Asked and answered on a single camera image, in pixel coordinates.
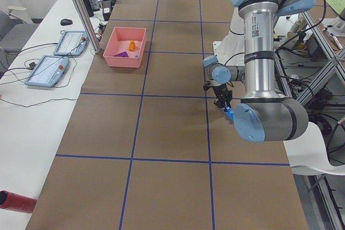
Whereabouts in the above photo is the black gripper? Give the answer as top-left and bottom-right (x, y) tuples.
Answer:
(213, 87), (232, 109)

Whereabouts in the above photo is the long blue block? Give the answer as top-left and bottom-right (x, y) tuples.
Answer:
(223, 107), (234, 122)

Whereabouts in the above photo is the orange block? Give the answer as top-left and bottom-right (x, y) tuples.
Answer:
(128, 40), (136, 51)

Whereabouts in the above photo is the purple block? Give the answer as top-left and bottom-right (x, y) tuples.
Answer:
(115, 51), (129, 58)

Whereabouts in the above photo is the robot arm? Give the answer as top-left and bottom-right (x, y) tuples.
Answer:
(203, 0), (316, 142)

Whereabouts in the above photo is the pink plastic box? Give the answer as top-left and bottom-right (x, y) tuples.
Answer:
(103, 27), (146, 68)

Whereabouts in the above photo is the black computer mouse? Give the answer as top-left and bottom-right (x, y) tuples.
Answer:
(60, 18), (73, 26)

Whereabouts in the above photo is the white chair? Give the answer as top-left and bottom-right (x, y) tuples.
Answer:
(283, 122), (344, 176)

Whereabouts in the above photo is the far teach pendant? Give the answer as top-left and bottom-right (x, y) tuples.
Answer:
(53, 31), (88, 57)

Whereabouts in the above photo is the teach pendant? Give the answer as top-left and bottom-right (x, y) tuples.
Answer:
(24, 55), (70, 88)
(53, 31), (88, 57)

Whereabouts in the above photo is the near teach pendant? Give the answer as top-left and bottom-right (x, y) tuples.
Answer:
(24, 55), (70, 88)

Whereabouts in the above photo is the red cylinder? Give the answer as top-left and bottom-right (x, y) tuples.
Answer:
(1, 190), (37, 213)

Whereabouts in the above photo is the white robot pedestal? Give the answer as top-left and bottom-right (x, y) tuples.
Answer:
(213, 8), (244, 66)

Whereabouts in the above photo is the aluminium frame post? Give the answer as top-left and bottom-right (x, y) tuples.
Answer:
(72, 0), (100, 54)

